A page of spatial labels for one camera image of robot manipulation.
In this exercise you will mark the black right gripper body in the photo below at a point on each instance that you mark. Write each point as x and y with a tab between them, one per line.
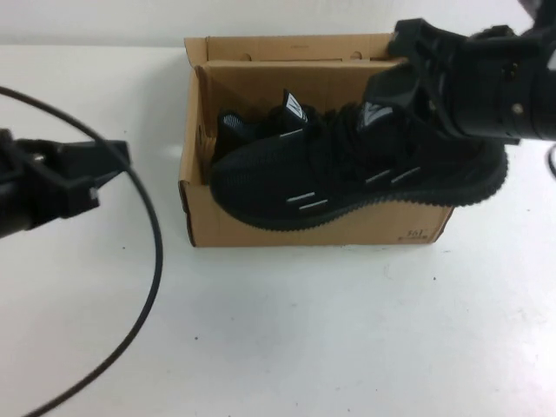
482	87

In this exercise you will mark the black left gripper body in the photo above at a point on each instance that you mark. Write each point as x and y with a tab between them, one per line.
26	174

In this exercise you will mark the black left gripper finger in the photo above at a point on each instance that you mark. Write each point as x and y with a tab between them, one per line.
78	195
100	152

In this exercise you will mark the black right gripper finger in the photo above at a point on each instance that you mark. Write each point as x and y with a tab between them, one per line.
391	87
417	39

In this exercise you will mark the black knit sneaker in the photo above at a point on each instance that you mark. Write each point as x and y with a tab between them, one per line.
247	130
339	174

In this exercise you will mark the brown cardboard shoe box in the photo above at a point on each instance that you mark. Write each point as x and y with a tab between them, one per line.
313	226

